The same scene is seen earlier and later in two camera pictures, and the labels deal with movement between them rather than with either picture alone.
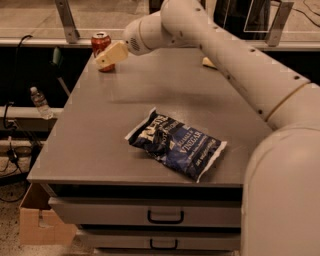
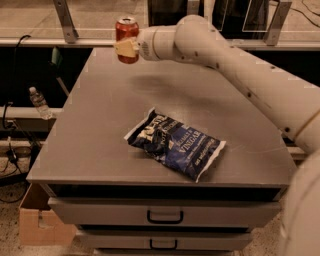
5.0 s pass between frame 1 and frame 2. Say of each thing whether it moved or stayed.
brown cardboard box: stayed
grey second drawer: stayed
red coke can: moved
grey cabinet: stayed
